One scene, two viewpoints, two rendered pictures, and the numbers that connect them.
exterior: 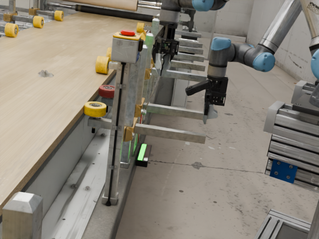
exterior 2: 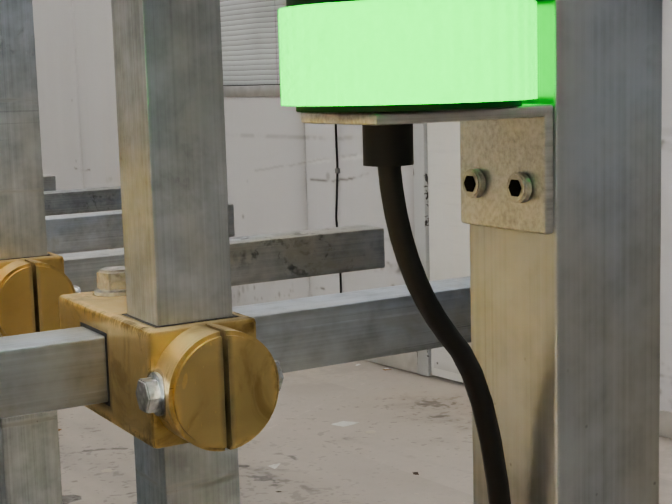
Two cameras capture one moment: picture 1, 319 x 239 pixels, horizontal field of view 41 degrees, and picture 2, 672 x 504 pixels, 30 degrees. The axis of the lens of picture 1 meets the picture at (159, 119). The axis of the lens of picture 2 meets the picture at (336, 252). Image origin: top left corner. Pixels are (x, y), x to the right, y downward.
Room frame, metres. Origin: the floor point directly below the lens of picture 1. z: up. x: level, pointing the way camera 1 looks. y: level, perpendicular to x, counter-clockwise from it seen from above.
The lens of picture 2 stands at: (1.43, 0.32, 1.07)
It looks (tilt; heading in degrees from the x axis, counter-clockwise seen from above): 8 degrees down; 328
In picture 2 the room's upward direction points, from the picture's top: 2 degrees counter-clockwise
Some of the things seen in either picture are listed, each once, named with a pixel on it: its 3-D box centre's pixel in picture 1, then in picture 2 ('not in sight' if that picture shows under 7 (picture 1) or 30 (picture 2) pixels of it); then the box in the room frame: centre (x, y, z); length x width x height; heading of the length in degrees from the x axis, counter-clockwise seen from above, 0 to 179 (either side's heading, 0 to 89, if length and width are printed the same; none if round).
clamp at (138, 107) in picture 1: (136, 106); not in sight; (1.69, 0.10, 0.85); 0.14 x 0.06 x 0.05; 178
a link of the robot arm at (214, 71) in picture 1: (216, 70); not in sight; (1.70, -0.20, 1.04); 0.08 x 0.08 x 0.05
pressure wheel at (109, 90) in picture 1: (107, 99); not in sight; (1.71, 0.23, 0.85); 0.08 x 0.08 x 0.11
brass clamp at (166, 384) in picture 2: (145, 71); (161, 362); (1.94, 0.09, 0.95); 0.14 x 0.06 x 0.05; 178
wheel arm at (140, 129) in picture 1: (146, 130); not in sight; (1.46, 0.04, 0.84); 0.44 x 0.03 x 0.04; 88
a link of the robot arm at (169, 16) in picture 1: (170, 16); not in sight; (1.63, 0.01, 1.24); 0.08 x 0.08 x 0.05
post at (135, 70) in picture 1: (128, 119); not in sight; (1.42, 0.11, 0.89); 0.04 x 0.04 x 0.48; 88
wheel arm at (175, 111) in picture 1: (152, 108); not in sight; (1.71, 0.04, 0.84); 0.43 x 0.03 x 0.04; 88
